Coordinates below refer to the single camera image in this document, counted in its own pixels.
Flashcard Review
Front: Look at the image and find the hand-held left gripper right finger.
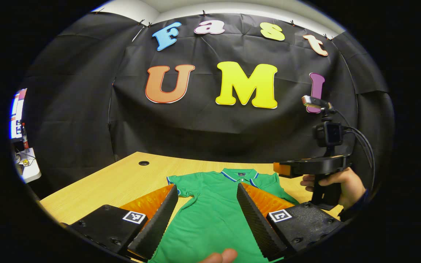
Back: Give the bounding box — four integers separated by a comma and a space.
237, 183, 343, 261

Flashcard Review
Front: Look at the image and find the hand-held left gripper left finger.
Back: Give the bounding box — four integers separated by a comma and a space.
62, 184, 179, 260

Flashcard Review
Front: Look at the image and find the green T-shirt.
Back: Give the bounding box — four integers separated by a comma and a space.
148, 168, 300, 263

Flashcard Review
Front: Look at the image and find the black backdrop cloth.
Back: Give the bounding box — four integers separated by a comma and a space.
20, 11, 395, 198

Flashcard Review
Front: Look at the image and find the white side table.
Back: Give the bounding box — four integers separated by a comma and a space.
15, 147, 42, 184

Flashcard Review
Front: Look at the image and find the red bottle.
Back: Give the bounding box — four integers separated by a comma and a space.
21, 123, 29, 151

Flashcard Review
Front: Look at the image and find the bright display screen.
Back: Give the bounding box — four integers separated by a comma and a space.
10, 88, 27, 140

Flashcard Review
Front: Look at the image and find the black cable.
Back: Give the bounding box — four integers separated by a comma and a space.
343, 126, 376, 190

